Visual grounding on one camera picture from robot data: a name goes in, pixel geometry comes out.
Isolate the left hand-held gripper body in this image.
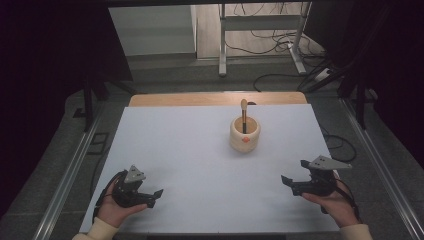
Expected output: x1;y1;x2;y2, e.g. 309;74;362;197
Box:
111;164;157;209

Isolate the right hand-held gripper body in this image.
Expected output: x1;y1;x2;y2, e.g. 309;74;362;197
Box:
300;154;353;197

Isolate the cream ceramic cup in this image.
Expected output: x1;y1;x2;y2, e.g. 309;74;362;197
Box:
229;115;261;154

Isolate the makeup brush dark handle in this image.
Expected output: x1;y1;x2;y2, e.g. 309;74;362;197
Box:
240;98;249;135

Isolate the person's left hand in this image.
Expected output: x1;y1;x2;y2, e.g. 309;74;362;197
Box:
95;176;148;229

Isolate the person's right hand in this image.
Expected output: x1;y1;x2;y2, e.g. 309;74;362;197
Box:
301;171;361;229

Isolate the white table mat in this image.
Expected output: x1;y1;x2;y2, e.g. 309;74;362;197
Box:
79;103;340;235

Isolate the black tripod stand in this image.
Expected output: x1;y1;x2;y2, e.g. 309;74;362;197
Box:
72;77;138;133
337;64;378;131

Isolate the white power strip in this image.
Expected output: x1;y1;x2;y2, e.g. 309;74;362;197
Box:
314;67;334;83

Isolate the dark curtain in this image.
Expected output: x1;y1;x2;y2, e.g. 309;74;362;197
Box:
304;0;424;168
0;0;134;218

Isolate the white metal stand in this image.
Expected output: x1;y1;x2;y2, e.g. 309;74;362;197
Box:
217;1;313;78

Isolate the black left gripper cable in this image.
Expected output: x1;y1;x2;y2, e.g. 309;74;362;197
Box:
91;169;128;224

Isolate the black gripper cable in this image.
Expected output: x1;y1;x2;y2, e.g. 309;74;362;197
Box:
91;169;128;224
334;176;363;224

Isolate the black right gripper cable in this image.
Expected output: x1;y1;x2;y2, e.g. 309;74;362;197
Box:
334;176;363;224

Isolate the black looped floor cable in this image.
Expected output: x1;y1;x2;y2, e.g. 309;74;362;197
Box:
320;125;358;164

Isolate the black floor bracket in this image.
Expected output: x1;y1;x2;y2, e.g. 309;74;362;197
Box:
86;131;111;156

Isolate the aluminium floor rail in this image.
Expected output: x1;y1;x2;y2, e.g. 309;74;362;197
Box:
32;108;105;240
339;97;424;240

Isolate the tangle of black floor cables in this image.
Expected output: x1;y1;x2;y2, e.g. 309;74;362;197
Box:
223;2;334;93

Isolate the white wall panel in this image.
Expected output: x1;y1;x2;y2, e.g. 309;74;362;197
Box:
108;4;198;57

